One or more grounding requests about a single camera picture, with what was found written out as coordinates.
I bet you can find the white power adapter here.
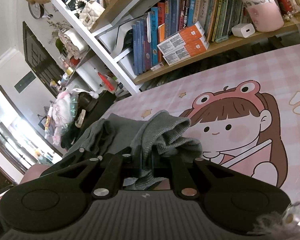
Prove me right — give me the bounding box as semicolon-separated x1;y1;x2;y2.
231;23;255;38

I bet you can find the orange white box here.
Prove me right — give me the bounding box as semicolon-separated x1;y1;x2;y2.
163;36;210;66
157;22;205;55

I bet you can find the pink checkered cartoon table mat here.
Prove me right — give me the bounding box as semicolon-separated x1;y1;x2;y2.
108;44;300;202

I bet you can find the red cone bottle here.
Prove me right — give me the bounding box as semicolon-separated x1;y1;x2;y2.
98;72;115;92

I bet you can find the round wall clock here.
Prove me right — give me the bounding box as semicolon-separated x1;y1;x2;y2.
28;2;45;20

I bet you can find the grey knit sweater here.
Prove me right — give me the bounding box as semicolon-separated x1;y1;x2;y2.
66;110;203;190

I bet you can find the upper orange white box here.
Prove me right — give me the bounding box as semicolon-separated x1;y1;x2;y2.
157;22;205;55

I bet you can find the white quilted handbag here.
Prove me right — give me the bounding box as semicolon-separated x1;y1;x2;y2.
75;0;105;30

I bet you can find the pink patterned tumbler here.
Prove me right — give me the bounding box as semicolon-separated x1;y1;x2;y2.
242;0;284;33

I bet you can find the lower orange white box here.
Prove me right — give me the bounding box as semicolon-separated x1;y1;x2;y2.
163;36;210;66

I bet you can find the pink plush in plastic bag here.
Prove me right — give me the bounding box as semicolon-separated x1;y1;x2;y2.
43;88;99;146

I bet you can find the white wooden bookshelf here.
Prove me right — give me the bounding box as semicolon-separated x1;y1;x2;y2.
51;0;300;94

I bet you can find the row of blue books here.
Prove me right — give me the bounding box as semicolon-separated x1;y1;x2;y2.
132;7;159;75

